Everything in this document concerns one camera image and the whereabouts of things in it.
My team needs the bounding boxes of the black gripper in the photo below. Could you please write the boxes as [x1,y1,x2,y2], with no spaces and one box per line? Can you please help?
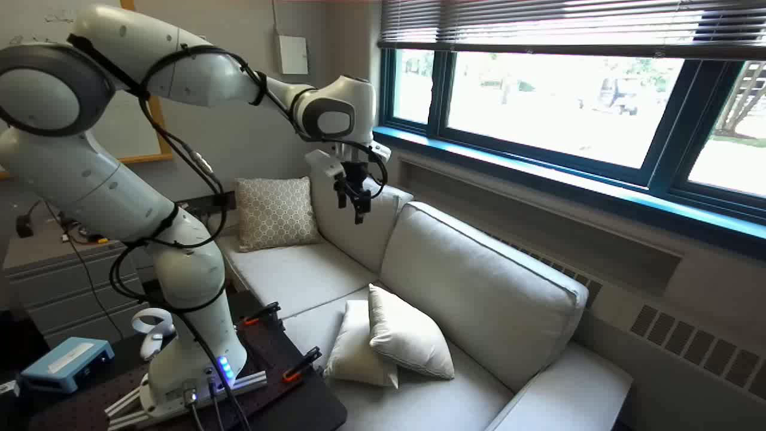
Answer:
[333,155,385,225]

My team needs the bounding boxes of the white ribbed pillow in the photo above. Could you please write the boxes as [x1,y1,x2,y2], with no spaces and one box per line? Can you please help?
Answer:
[366,283,456,383]

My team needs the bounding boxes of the plain white pillow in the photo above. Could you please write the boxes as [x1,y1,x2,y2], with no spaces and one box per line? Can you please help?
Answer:
[322,296,401,393]

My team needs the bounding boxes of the grey sofa back cushion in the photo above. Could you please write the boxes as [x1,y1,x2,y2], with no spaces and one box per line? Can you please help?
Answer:
[306,152,417,278]
[374,198,591,393]

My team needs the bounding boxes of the beige lattice patterned pillow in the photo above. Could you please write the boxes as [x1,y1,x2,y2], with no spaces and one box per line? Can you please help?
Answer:
[232,174,322,254]

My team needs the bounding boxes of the grey sofa seat cushion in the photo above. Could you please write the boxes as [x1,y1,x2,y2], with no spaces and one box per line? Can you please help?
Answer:
[225,237,377,321]
[283,284,517,431]

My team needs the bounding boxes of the orange black clamp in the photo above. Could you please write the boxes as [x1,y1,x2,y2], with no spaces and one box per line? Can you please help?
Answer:
[237,298,284,329]
[283,345,324,385]

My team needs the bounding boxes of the black rectangular bar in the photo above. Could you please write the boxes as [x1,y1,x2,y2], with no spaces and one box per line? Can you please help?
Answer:
[174,188,239,218]

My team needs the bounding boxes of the dark robot table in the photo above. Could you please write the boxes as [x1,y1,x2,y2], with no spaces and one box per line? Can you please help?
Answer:
[20,290,350,431]

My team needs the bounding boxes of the small radiator vent grille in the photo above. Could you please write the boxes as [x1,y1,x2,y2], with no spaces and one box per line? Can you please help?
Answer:
[547,264,605,306]

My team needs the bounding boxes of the white mug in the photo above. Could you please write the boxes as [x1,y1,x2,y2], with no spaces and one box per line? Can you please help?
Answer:
[128,306,176,364]

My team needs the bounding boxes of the dark window blinds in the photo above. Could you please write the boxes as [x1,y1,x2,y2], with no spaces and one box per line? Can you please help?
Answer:
[375,0,766,59]

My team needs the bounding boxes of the grey fabric sofa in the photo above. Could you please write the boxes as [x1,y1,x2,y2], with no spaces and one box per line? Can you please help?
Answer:
[218,152,636,431]

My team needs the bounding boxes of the grey drawer cabinet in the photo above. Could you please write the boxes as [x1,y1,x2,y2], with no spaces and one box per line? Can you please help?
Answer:
[0,218,151,349]

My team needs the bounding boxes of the teal framed window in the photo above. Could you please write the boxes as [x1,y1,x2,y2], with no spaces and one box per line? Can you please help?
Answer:
[371,42,766,243]

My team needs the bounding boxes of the light blue box device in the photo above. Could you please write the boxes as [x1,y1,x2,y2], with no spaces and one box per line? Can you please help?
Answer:
[17,334,119,398]

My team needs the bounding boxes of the small black cabinet item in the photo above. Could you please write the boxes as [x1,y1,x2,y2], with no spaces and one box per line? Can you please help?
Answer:
[12,198,38,241]

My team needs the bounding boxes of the large radiator vent grille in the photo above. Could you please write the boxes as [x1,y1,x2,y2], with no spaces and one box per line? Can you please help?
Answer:
[624,298,766,401]

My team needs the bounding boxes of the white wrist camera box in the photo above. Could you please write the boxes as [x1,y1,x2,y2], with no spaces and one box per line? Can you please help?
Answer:
[304,145,347,192]

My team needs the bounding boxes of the white wall box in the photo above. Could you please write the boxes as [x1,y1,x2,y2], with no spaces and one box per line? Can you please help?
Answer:
[274,30,311,78]

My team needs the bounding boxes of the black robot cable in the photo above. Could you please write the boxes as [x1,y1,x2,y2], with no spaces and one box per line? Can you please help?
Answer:
[67,30,393,431]

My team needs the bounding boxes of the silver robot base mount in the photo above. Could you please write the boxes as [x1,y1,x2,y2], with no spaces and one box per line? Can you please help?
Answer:
[103,367,269,426]

